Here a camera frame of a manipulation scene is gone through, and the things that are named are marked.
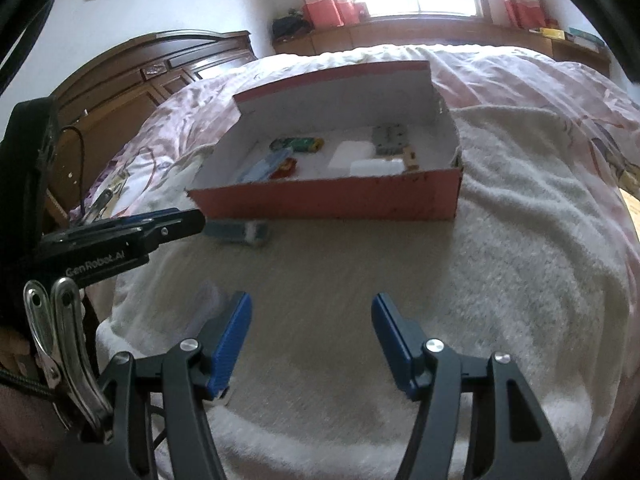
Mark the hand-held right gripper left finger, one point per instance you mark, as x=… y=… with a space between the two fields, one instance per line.
x=230 y=345

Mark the grey metal plate with holes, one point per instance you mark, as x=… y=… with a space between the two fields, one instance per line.
x=389 y=140

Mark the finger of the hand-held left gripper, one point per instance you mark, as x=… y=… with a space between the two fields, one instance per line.
x=132 y=219
x=180 y=225

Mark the pink printed quilt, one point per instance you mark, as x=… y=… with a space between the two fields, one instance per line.
x=525 y=80

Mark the white earbuds case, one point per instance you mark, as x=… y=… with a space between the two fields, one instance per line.
x=351 y=154

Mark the small tan wooden block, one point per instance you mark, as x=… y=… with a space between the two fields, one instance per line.
x=411 y=159

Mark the dark wooden headboard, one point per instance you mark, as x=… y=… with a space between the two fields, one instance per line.
x=125 y=85

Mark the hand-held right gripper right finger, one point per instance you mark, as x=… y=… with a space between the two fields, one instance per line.
x=395 y=345

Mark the dark bag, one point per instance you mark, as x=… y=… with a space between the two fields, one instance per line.
x=290 y=26

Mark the green book stack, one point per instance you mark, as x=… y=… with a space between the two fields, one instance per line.
x=584 y=39

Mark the wooden window sill cabinet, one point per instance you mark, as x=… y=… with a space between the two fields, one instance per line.
x=425 y=32

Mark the green and yellow small gadget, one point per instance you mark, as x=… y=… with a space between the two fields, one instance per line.
x=297 y=144

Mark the yellow book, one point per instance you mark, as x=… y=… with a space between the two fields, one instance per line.
x=553 y=33

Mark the small red gadget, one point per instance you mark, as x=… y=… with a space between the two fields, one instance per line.
x=284 y=167

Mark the silver metal clamp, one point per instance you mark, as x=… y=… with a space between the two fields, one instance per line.
x=70 y=350

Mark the red cardboard box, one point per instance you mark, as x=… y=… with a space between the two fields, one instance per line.
x=325 y=200

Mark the blue and white gadget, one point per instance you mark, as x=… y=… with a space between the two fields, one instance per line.
x=237 y=232

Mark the light blue pen-shaped item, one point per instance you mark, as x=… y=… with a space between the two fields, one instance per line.
x=262 y=166

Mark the white fleece blanket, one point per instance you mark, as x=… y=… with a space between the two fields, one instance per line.
x=500 y=285

